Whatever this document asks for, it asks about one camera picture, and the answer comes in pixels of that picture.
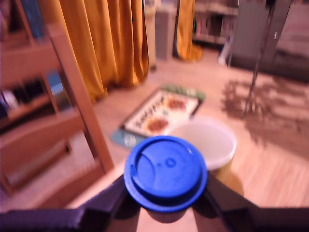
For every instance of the blue coffee capsule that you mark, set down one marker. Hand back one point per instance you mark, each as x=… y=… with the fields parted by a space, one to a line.
x=166 y=169

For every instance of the hammock print coffee mug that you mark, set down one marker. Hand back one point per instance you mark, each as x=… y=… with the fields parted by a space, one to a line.
x=212 y=142

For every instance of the blue flat box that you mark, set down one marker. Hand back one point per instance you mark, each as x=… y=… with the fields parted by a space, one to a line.
x=125 y=140

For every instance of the wooden chair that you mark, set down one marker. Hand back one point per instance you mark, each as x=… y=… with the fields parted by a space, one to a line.
x=79 y=101

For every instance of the wooden bookshelf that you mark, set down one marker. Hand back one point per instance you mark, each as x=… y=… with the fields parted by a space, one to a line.
x=26 y=107

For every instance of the black tripod stand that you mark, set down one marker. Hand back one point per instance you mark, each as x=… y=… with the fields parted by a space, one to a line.
x=254 y=72

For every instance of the large grey furniture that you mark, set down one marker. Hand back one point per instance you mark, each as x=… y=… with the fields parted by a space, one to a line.
x=289 y=48

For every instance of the short orange curtain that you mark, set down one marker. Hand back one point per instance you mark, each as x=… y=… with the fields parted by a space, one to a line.
x=186 y=36

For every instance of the low shelf with books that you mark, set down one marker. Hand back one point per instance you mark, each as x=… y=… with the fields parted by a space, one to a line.
x=212 y=24

